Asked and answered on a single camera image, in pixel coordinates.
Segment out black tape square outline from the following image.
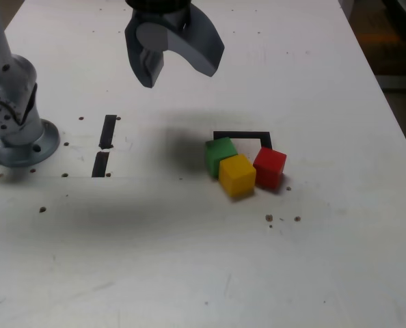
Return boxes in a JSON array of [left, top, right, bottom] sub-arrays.
[[213, 131, 272, 151]]

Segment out black tape strip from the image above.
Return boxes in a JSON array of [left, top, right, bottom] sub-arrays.
[[91, 114, 118, 178]]

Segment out yellow cube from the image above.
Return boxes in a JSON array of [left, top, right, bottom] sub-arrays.
[[218, 154, 257, 199]]

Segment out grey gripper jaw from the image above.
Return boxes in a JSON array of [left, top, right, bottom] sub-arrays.
[[124, 17, 165, 89], [167, 5, 226, 78]]

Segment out green cube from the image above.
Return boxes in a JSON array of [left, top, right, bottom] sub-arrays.
[[204, 136, 239, 178]]

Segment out brown background furniture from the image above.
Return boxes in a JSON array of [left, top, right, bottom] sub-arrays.
[[339, 0, 406, 90]]

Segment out red cube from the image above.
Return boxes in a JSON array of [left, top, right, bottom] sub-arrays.
[[252, 146, 288, 190]]

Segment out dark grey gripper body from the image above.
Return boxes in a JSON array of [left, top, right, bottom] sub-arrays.
[[132, 7, 193, 33]]

